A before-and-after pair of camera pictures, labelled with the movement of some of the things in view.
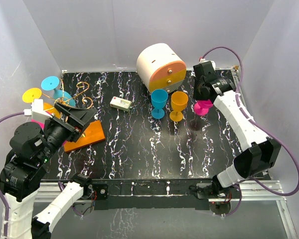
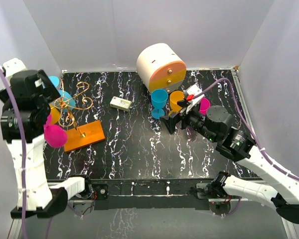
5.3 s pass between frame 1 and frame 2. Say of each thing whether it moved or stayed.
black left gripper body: moved
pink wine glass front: stayed
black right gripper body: moved
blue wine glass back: stayed
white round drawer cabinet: stayed
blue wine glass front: stayed
